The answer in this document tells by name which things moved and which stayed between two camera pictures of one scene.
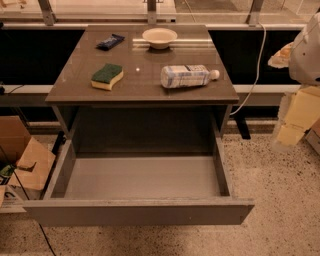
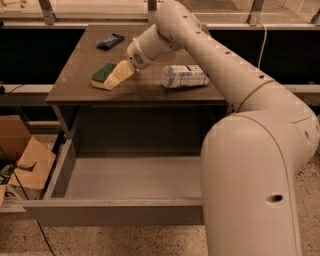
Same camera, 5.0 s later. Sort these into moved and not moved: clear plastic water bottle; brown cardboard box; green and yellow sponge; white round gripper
Moved: white round gripper
Not moved: brown cardboard box; clear plastic water bottle; green and yellow sponge
